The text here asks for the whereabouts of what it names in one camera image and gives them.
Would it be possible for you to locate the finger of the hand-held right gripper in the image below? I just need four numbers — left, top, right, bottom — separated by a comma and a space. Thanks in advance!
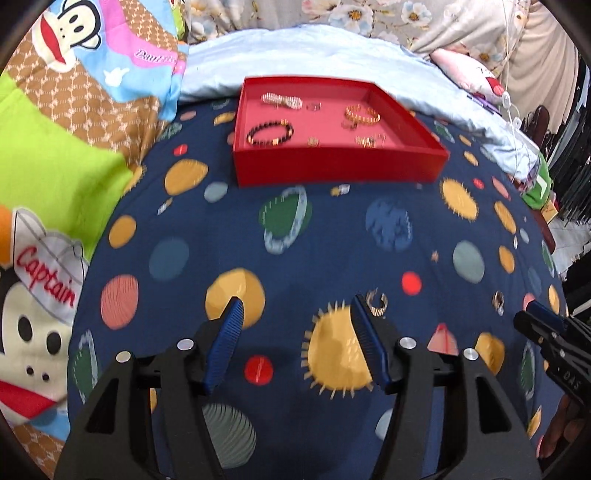
513, 311, 561, 358
525, 300, 570, 333

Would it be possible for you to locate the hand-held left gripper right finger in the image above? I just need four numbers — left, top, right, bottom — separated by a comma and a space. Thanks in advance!
350, 294, 542, 480

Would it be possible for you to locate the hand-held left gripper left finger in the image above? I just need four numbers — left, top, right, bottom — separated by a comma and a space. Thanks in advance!
54, 296, 245, 480

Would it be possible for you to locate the gold ring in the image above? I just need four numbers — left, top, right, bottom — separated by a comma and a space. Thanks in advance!
366, 290, 389, 319

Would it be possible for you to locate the red cardboard box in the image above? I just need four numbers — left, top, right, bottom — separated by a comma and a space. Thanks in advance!
232, 76, 450, 188

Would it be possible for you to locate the dark bead bracelet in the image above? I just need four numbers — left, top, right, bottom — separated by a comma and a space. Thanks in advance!
246, 119, 295, 147

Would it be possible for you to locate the gold chain link bracelet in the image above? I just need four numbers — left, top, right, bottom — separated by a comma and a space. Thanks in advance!
343, 104, 382, 130

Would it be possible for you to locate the white pearl bracelet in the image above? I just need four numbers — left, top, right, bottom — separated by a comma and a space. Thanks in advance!
261, 92, 304, 112

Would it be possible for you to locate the person's right hand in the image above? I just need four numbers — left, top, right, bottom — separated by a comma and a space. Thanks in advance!
536, 394, 578, 460

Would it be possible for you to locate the navy planet print bedsheet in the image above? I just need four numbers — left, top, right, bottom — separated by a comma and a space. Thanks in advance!
67, 99, 571, 480

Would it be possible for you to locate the green cloth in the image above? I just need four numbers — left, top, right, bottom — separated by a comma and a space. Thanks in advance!
522, 154, 555, 208

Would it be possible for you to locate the hanging clothes rack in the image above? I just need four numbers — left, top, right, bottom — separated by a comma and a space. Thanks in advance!
549, 51, 591, 232

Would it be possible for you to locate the dark wooden chair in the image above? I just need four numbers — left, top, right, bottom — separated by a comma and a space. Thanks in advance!
524, 105, 555, 148

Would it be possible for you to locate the purple notebook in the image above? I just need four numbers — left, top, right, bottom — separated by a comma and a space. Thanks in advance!
467, 92, 503, 114

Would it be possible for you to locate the pink plush pillow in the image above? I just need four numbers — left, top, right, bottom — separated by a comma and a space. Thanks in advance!
429, 47, 509, 104

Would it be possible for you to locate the cartoon monkey blanket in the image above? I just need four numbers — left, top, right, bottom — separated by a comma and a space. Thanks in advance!
0, 0, 190, 444

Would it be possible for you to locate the beige hanging cloth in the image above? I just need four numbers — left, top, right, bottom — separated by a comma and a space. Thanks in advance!
505, 0, 583, 130

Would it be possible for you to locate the white charging cable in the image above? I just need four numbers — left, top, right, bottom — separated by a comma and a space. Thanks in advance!
499, 0, 532, 185

